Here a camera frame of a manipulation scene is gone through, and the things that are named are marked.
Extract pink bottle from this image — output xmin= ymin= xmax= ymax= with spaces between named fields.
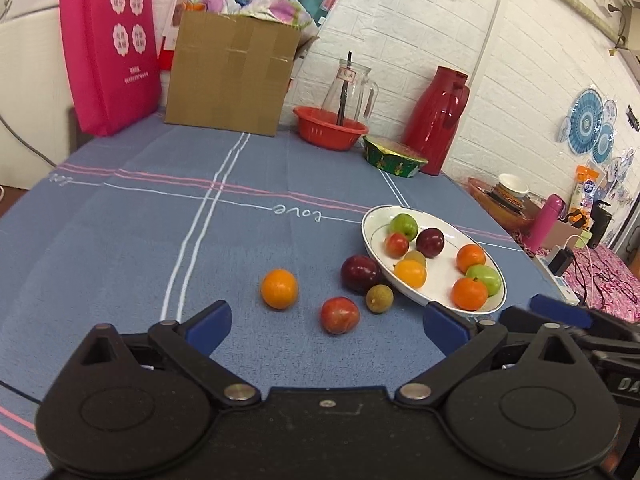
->
xmin=523 ymin=194 xmax=565 ymax=254

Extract pale green apple in plate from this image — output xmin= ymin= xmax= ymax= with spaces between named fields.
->
xmin=465 ymin=264 xmax=502 ymax=297

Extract dark plum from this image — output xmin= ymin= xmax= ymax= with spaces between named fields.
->
xmin=416 ymin=228 xmax=445 ymax=259
xmin=341 ymin=255 xmax=383 ymax=295

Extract dark plum front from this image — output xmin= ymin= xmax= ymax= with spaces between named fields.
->
xmin=416 ymin=228 xmax=445 ymax=259

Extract blue paper fans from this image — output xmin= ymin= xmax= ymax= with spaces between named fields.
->
xmin=555 ymin=88 xmax=618 ymax=165

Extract cardboard box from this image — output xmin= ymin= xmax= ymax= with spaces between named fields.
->
xmin=165 ymin=11 xmax=299 ymax=136

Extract blue tablecloth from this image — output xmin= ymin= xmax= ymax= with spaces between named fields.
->
xmin=1 ymin=116 xmax=554 ymax=479

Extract green foil bowl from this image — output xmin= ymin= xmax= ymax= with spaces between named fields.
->
xmin=362 ymin=134 xmax=427 ymax=178

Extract black straw in pitcher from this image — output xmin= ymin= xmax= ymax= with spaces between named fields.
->
xmin=336 ymin=51 xmax=352 ymax=126

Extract brown tray with cups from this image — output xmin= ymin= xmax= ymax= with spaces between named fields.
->
xmin=466 ymin=177 xmax=534 ymax=232

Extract dark plum near plate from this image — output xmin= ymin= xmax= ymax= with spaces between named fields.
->
xmin=341 ymin=255 xmax=383 ymax=295

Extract pink tote bag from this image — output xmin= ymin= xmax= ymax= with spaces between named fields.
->
xmin=60 ymin=0 xmax=160 ymax=136

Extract white appliance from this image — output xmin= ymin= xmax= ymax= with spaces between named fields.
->
xmin=1 ymin=0 xmax=77 ymax=190

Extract brown longan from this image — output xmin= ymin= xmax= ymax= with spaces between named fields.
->
xmin=366 ymin=284 xmax=394 ymax=314

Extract black cable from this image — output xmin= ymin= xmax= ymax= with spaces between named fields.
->
xmin=0 ymin=378 xmax=44 ymax=406

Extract yellow orange in plate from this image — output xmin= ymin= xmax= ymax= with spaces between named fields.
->
xmin=394 ymin=259 xmax=427 ymax=289

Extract red plastic basket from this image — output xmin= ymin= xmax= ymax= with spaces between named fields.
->
xmin=293 ymin=106 xmax=369 ymax=152

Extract glass pitcher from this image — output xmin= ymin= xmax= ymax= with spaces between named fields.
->
xmin=321 ymin=58 xmax=378 ymax=125

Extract red plum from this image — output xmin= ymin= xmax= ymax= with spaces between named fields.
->
xmin=320 ymin=297 xmax=360 ymax=335

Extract small red fruit in plate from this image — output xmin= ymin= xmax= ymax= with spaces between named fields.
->
xmin=384 ymin=232 xmax=409 ymax=259

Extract red thermos jug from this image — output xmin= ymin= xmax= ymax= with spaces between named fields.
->
xmin=402 ymin=66 xmax=470 ymax=176

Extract orange at plate back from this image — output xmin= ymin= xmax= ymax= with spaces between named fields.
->
xmin=456 ymin=244 xmax=486 ymax=274

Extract white plate with rim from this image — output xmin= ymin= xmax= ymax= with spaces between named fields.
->
xmin=360 ymin=205 xmax=506 ymax=316

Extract orange tangerine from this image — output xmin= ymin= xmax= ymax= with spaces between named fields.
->
xmin=260 ymin=269 xmax=298 ymax=310

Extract large tangerine in plate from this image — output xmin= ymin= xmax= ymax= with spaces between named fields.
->
xmin=450 ymin=278 xmax=488 ymax=311

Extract white paper cup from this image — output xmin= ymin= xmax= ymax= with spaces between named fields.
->
xmin=498 ymin=172 xmax=529 ymax=198

